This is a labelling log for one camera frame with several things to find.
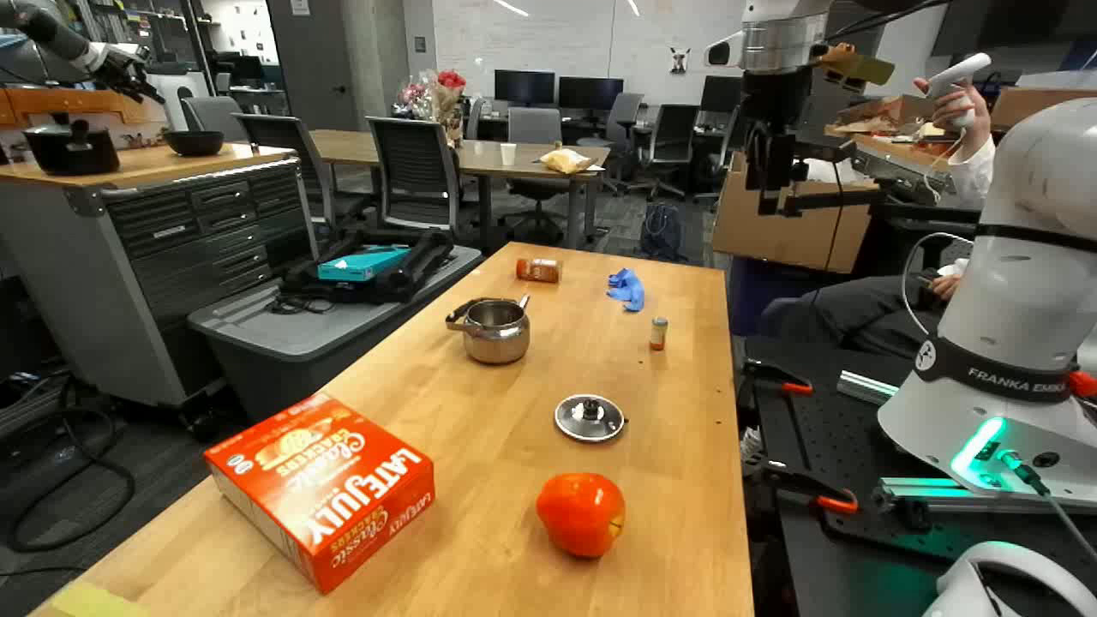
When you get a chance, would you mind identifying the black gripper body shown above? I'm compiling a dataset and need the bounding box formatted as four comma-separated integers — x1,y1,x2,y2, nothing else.
741,63,854,175

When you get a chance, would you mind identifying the steel kettle lid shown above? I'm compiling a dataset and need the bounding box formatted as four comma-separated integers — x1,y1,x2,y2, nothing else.
551,390,631,445

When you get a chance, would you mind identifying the steel kettle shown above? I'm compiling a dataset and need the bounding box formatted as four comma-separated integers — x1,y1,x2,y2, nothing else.
441,292,535,371

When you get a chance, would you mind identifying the cardboard box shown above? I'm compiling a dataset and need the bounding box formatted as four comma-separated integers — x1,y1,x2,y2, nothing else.
714,149,877,276

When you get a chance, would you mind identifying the blue glove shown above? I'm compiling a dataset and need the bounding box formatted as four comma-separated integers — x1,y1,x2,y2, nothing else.
605,263,652,315

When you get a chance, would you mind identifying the white handheld controller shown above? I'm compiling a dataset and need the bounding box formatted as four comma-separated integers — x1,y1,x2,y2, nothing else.
919,47,993,103

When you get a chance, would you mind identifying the black computer monitor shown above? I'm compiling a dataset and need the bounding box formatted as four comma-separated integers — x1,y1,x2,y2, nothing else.
492,63,558,109
554,71,629,111

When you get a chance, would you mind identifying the yellow bag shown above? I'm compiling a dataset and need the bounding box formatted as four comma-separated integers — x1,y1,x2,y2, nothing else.
538,143,597,177

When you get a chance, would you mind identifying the wooden office table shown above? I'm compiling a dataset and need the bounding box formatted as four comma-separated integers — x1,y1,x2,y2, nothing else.
305,126,613,251

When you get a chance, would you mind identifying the flower bouquet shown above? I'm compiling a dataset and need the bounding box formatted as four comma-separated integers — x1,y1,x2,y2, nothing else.
406,63,474,131

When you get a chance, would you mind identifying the grey mesh office chair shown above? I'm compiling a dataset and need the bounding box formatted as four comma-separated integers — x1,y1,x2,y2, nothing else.
367,111,462,235
237,109,340,233

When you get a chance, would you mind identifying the orange red tomato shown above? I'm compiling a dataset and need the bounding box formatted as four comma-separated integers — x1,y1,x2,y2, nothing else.
535,469,631,562

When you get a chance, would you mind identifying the black optical breadboard table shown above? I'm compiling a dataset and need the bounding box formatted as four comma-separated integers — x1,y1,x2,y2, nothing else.
736,334,1097,617

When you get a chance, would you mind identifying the black backpack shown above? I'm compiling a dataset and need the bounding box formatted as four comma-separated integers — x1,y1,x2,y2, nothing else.
272,225,458,315

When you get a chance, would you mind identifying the teal pouch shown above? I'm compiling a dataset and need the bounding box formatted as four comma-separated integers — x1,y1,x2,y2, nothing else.
315,243,413,285

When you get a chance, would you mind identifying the white curved plastic object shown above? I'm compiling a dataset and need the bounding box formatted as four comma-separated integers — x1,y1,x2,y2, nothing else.
924,536,1097,617

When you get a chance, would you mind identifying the grey low cart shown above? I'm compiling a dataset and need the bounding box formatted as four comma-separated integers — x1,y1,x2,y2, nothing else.
187,241,486,415

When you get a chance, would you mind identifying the orange cracker box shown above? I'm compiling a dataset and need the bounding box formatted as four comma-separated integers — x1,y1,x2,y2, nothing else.
201,393,439,596

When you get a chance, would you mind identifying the black bowl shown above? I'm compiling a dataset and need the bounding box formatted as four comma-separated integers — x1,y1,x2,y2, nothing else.
161,126,229,161

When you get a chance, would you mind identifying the grey drawer cabinet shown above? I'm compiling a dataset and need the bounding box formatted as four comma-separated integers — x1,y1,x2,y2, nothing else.
0,140,323,409

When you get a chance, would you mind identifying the black pot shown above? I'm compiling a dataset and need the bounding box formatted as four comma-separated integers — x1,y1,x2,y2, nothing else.
23,116,123,177

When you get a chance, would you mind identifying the wooden box on cabinet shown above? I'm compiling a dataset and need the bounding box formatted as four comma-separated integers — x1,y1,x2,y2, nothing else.
0,83,171,149

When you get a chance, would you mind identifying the yellow sticky pad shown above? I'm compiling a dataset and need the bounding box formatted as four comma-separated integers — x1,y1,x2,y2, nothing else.
44,578,150,617

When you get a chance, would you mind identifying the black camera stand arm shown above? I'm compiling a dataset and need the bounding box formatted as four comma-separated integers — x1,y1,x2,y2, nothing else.
775,182,911,220

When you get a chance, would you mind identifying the yellow green wrist camera mount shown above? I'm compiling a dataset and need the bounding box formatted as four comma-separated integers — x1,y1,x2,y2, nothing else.
814,39,897,86

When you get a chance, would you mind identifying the grey robot cable loop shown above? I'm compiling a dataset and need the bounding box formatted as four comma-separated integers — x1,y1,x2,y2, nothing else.
895,229,976,341

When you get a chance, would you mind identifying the black orange handled clamp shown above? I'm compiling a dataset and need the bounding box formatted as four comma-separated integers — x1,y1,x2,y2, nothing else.
741,353,816,401
762,457,864,520

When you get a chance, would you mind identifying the aluminium rail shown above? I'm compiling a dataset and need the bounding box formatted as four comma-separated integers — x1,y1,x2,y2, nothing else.
876,469,1097,508

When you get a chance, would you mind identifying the black floor cable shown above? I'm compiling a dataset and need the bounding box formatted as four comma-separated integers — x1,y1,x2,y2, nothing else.
0,373,142,558

